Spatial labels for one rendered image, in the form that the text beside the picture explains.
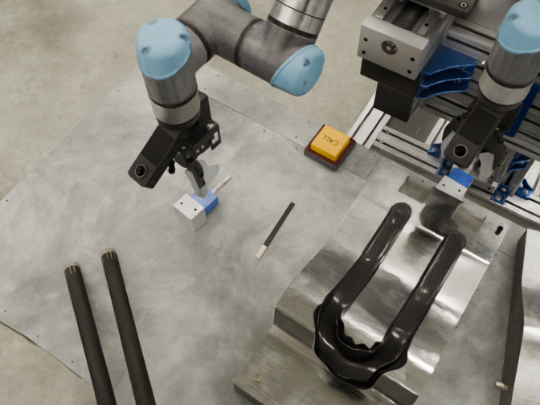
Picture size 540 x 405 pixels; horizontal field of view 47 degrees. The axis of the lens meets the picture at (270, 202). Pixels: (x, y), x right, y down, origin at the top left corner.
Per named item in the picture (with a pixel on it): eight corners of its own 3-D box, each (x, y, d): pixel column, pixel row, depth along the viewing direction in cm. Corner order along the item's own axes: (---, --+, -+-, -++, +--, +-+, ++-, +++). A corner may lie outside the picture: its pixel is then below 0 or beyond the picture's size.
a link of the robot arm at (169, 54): (204, 26, 84) (162, 64, 81) (211, 80, 94) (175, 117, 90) (160, 2, 87) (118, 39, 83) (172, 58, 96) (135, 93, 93)
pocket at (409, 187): (405, 183, 121) (408, 173, 118) (430, 196, 120) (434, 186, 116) (394, 200, 119) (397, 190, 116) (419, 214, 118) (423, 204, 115)
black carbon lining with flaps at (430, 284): (393, 202, 117) (401, 176, 109) (472, 245, 112) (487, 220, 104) (293, 355, 103) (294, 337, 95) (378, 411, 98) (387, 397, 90)
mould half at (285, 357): (376, 184, 127) (386, 146, 116) (495, 247, 120) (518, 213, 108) (235, 391, 107) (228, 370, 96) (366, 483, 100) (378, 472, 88)
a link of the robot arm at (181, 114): (171, 116, 90) (134, 88, 93) (176, 136, 94) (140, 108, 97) (208, 87, 93) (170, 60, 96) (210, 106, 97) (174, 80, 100)
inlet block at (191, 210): (222, 176, 129) (219, 161, 125) (239, 190, 127) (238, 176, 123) (177, 218, 125) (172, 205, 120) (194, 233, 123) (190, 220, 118)
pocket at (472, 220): (456, 210, 118) (461, 200, 115) (482, 223, 116) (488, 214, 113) (446, 227, 116) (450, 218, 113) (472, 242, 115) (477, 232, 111)
